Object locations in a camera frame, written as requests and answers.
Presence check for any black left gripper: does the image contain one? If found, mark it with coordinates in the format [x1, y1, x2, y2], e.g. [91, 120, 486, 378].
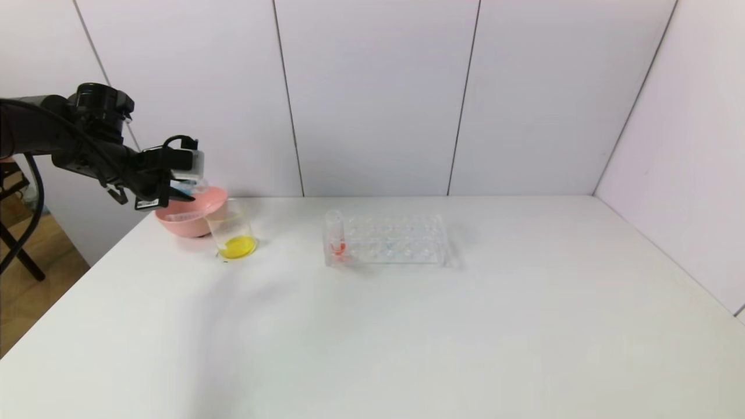
[123, 168, 196, 211]

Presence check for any test tube with blue pigment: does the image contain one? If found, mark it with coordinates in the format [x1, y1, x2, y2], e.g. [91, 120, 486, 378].
[173, 177, 210, 197]

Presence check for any clear glass beaker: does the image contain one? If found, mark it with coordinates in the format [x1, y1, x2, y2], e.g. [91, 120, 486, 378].
[204, 199, 258, 261]

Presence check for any test tube with red pigment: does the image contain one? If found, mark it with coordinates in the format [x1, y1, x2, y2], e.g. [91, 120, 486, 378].
[326, 209, 349, 260]

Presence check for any clear acrylic test tube rack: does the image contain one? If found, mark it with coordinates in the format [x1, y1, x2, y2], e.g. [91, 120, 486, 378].
[323, 212, 448, 267]

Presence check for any pink plastic bowl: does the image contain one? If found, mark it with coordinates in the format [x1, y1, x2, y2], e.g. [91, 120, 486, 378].
[155, 186, 229, 239]

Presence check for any pale teal background object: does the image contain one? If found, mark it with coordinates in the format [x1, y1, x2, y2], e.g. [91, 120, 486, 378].
[24, 187, 52, 217]

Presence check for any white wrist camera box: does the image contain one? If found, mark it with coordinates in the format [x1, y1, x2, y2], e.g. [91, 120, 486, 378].
[171, 148, 206, 182]

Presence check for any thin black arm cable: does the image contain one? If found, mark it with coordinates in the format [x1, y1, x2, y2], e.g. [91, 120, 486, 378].
[0, 98, 200, 275]

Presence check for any black background stand frame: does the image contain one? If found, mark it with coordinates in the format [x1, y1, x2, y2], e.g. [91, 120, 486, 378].
[0, 163, 47, 282]

